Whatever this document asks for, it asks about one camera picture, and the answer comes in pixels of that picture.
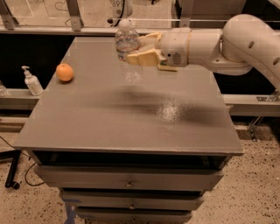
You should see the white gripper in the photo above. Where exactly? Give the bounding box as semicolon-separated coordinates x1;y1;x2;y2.
125;27;191;67

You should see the clear plastic water bottle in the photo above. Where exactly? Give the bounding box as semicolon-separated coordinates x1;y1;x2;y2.
114;18;144;86

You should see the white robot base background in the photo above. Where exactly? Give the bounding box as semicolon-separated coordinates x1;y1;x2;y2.
107;0;133;26

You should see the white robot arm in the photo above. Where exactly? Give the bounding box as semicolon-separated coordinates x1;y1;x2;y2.
125;14;280;89

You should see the white pump dispenser bottle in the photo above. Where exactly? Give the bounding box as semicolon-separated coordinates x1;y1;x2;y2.
21;66;43;96

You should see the green yellow sponge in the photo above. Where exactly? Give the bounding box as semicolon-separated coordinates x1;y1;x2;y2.
157;64;178;72

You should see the orange fruit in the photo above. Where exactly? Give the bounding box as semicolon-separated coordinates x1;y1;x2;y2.
56;63;74;81

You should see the grey drawer cabinet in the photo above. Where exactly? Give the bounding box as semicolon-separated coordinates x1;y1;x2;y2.
12;36;244;224

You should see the top grey drawer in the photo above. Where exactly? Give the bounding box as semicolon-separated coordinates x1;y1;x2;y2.
34;165;223;191

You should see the grey drawer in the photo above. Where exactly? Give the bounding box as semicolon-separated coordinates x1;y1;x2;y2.
60;190;203;210
76;207;192;223
34;165;223;191

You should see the middle grey drawer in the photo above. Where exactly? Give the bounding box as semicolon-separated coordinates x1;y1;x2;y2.
60;190;203;210

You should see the black stand leg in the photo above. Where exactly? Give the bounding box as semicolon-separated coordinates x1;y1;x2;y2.
0;150;20;190

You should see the bottom grey drawer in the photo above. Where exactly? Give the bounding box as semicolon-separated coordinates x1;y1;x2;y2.
76;207;192;223

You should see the metal railing frame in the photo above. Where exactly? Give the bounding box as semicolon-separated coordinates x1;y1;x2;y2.
0;0;280;37

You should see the black floor cable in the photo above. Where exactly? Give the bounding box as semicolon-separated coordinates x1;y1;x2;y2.
0;136;46;187

